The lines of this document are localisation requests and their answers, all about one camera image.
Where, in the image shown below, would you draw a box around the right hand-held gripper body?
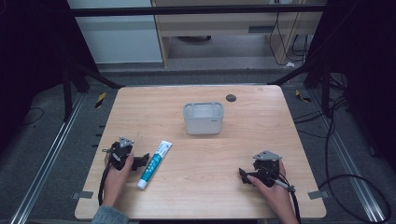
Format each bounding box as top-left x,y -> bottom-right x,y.
251,149 -> 283,189

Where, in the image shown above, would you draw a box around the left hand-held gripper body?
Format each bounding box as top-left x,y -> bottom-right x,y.
102,135 -> 135,171

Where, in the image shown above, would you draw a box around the white teal toothpaste tube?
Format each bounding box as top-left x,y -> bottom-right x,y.
136,139 -> 174,190

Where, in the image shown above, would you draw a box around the grey plastic container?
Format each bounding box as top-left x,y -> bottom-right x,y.
182,101 -> 225,136

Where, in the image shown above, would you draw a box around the person's left hand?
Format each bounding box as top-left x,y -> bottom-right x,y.
102,152 -> 134,209

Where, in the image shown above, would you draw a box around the person's right hand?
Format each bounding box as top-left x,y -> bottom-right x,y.
247,160 -> 297,219

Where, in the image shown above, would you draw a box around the yellow black striped tape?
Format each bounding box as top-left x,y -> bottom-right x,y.
294,89 -> 312,104
94,91 -> 107,109

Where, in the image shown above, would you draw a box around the black metal stand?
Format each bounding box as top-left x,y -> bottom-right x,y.
267,58 -> 334,118
60,60 -> 125,122

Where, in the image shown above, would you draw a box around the white cabinet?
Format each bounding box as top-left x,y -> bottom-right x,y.
66,0 -> 163,64

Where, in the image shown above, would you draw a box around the black curtain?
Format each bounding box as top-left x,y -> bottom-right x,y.
306,0 -> 396,172
0,0 -> 101,152

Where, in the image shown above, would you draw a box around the light wooden desk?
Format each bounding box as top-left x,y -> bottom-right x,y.
151,0 -> 328,68

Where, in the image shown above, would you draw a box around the black horizontal bar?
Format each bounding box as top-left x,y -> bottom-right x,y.
69,4 -> 327,18

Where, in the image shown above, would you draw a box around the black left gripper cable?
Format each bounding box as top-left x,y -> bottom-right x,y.
97,148 -> 114,207

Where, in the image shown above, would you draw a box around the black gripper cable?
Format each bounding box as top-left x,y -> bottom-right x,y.
270,174 -> 303,224
97,148 -> 114,207

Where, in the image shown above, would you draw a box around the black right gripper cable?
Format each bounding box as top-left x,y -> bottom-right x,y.
270,174 -> 303,224

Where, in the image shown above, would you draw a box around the grey metal table bracket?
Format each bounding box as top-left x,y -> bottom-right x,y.
72,190 -> 94,200
307,189 -> 330,201

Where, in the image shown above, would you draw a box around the black looped floor cable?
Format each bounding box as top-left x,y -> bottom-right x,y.
317,96 -> 392,224

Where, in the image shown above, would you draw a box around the aluminium floor rail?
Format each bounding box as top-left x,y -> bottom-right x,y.
307,89 -> 387,224
8,92 -> 87,224

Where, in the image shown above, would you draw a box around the thin black floor cable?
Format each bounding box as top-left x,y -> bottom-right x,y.
18,106 -> 45,127

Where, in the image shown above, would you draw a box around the black hanging desk cables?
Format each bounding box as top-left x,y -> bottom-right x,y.
268,11 -> 308,67

